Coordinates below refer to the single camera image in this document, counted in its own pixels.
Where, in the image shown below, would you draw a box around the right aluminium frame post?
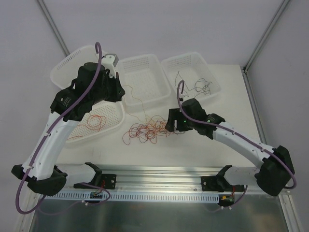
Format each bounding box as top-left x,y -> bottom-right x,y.
243,0 -> 291,73

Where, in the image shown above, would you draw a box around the middle white perforated basket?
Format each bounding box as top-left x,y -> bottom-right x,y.
117,54 -> 171,113

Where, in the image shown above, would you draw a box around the aluminium mounting rail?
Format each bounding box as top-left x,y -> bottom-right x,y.
55,164 -> 288,194

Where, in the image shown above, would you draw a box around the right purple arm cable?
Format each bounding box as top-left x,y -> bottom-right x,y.
177,80 -> 297,189

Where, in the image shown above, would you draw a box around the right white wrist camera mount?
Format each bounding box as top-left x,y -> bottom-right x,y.
179,94 -> 190,102

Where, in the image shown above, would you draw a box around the red orange wire bundle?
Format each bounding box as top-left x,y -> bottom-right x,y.
121,115 -> 178,145

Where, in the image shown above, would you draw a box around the aluminium frame post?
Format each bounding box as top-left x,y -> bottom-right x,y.
243,0 -> 291,73
36,0 -> 70,56

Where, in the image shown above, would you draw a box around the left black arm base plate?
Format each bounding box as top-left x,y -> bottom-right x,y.
96,174 -> 117,189

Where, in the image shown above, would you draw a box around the right white perforated basket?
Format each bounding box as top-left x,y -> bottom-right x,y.
161,52 -> 222,108

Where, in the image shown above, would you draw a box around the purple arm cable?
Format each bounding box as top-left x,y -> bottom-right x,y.
177,80 -> 297,189
15,42 -> 103,215

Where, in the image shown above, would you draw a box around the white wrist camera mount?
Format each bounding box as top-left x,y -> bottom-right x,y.
179,94 -> 190,102
101,53 -> 119,79

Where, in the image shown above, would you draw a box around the white slotted cable duct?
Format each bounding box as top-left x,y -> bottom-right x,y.
46,190 -> 219,203

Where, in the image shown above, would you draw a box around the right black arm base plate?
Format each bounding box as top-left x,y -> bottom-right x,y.
200,176 -> 245,192

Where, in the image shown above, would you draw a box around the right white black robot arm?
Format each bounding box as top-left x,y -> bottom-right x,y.
165,99 -> 295,196

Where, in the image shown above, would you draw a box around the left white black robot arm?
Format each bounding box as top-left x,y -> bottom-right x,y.
11,61 -> 125,196

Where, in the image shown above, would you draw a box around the front-left white perforated basket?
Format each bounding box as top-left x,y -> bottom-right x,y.
65,101 -> 125,148

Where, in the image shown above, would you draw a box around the left aluminium frame post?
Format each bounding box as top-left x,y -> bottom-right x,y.
36,0 -> 70,56

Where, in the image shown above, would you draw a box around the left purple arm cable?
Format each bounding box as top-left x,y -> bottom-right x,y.
15,42 -> 103,215

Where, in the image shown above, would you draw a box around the thin black wire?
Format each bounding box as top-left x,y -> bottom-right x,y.
174,71 -> 213,96

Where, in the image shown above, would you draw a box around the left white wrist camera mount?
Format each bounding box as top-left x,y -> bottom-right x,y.
101,53 -> 119,79

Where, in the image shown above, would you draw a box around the deep white plastic tub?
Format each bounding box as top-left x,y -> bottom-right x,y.
50,44 -> 107,89

